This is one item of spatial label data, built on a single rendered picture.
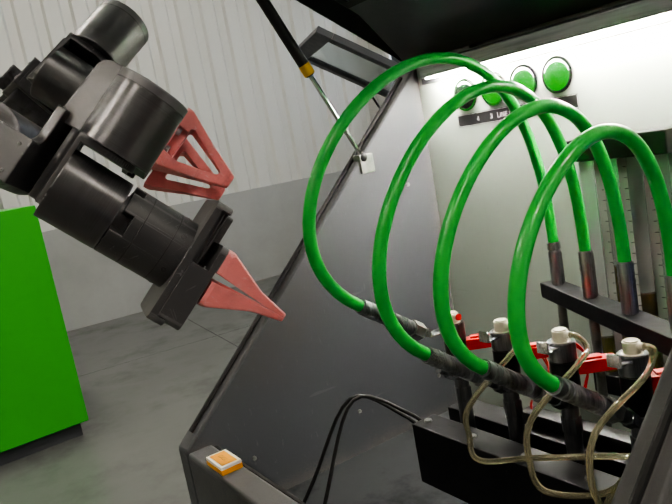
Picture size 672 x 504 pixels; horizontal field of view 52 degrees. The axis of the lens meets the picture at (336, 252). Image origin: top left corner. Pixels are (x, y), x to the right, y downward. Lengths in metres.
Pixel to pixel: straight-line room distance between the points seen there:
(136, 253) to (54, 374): 3.55
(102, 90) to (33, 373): 3.54
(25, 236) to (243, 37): 4.46
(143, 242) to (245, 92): 7.19
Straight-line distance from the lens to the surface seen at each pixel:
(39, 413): 4.09
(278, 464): 1.12
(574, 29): 0.98
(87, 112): 0.54
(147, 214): 0.52
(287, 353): 1.08
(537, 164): 0.95
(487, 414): 0.90
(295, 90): 7.92
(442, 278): 0.61
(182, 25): 7.62
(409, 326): 0.80
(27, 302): 3.98
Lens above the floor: 1.34
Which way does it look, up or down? 9 degrees down
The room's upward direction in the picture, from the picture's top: 10 degrees counter-clockwise
